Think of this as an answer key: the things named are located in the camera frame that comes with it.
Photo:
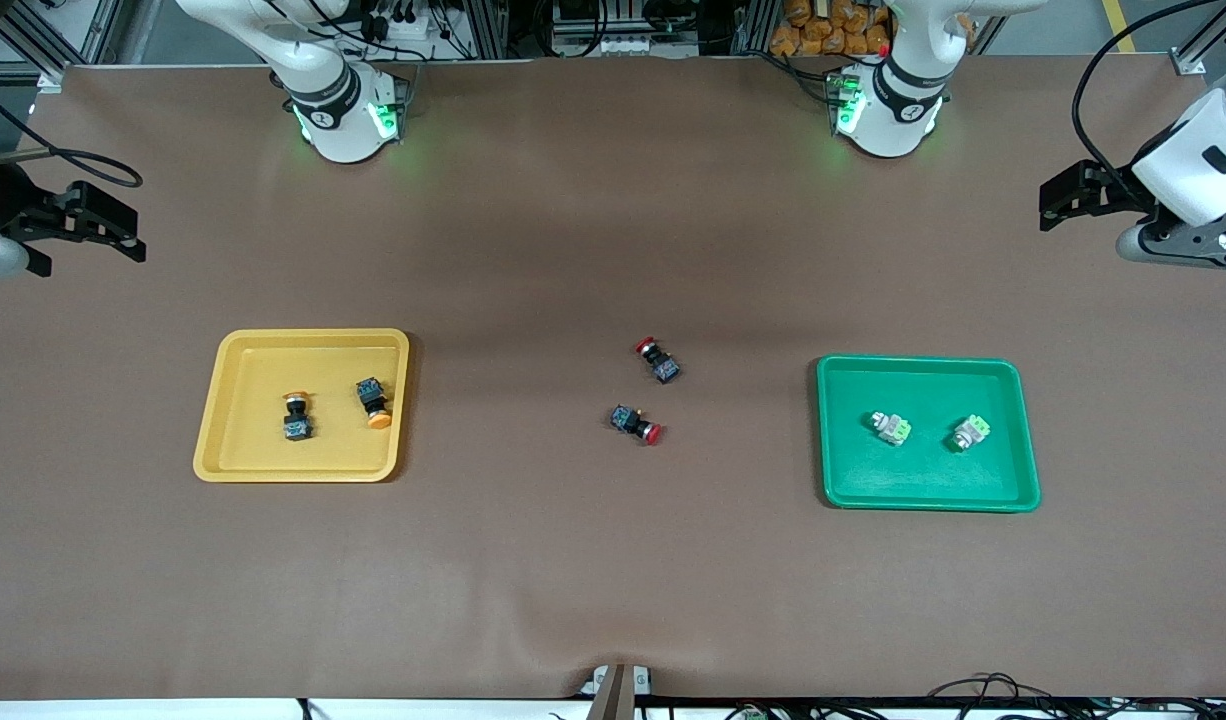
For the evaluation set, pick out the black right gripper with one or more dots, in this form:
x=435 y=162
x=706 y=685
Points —
x=3 y=203

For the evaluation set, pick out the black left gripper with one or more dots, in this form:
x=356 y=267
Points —
x=1116 y=195

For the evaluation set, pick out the green push button switch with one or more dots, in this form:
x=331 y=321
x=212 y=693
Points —
x=971 y=432
x=888 y=428

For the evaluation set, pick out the yellow push button switch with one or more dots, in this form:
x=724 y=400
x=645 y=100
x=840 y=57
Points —
x=297 y=428
x=371 y=391

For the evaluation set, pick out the yellow plastic tray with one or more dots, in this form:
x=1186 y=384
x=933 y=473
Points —
x=253 y=440

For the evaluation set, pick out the orange snack bag pile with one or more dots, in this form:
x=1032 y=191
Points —
x=823 y=30

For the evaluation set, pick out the green plastic tray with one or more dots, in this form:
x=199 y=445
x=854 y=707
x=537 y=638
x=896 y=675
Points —
x=923 y=480

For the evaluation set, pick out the white power strip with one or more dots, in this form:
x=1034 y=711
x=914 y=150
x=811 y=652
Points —
x=403 y=35

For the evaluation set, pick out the large table mat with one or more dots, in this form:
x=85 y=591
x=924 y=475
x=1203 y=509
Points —
x=613 y=250

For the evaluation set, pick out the white terminal block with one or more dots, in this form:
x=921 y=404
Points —
x=633 y=45

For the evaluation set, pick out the green terminal connector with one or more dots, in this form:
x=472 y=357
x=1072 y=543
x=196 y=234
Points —
x=751 y=714

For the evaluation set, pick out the metal table clamp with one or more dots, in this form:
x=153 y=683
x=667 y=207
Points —
x=618 y=690

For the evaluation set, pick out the aluminium frame post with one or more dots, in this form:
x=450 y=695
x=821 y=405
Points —
x=1198 y=50
x=103 y=30
x=488 y=30
x=753 y=25

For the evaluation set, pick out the red push button switch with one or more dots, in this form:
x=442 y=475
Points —
x=663 y=367
x=628 y=420

